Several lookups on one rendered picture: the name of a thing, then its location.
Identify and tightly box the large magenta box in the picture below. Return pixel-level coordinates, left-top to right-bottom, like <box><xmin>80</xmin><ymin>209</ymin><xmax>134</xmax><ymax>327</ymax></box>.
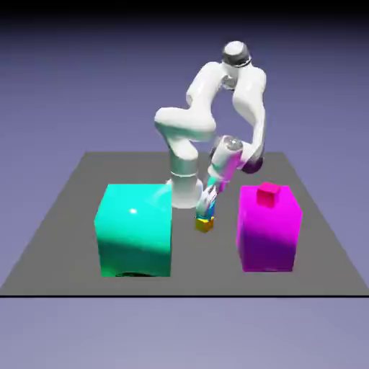
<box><xmin>236</xmin><ymin>184</ymin><xmax>303</xmax><ymax>272</ymax></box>

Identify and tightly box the small red cube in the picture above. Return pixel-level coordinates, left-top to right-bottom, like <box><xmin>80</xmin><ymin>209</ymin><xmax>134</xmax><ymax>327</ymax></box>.
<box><xmin>256</xmin><ymin>182</ymin><xmax>282</xmax><ymax>208</ymax></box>

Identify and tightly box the small yellow cube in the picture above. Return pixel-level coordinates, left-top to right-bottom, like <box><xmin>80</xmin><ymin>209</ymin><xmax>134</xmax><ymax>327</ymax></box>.
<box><xmin>195</xmin><ymin>215</ymin><xmax>215</xmax><ymax>234</ymax></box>

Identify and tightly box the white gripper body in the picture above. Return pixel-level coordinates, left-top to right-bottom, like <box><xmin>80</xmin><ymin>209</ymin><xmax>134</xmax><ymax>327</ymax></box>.
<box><xmin>196</xmin><ymin>184</ymin><xmax>218</xmax><ymax>218</ymax></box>

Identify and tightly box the large cyan box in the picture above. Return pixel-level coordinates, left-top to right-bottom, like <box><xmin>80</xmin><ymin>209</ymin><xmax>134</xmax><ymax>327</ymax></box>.
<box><xmin>94</xmin><ymin>183</ymin><xmax>173</xmax><ymax>278</ymax></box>

